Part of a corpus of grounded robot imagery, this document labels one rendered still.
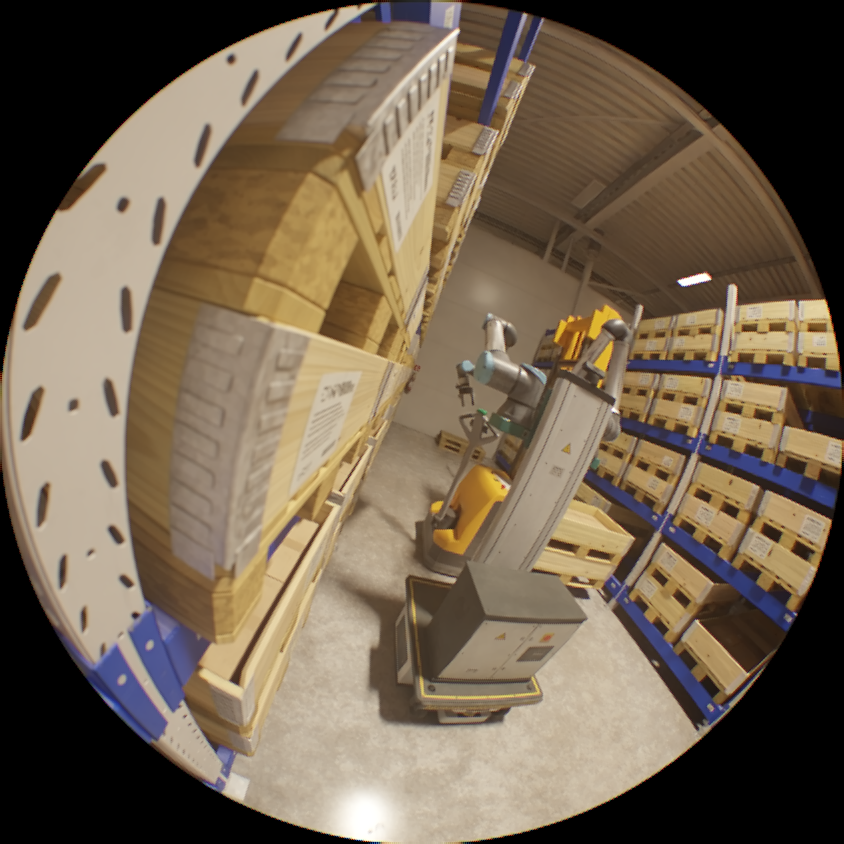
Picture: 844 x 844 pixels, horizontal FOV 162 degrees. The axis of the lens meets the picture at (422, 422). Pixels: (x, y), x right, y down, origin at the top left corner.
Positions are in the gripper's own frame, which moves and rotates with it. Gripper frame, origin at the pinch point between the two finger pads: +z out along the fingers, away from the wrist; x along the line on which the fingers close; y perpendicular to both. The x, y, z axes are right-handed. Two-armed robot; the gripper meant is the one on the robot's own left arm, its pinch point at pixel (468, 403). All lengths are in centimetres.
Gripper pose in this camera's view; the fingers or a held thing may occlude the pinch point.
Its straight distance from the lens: 248.3
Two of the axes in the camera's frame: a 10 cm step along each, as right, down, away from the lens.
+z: 1.7, 9.8, -0.2
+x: 7.4, -1.1, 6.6
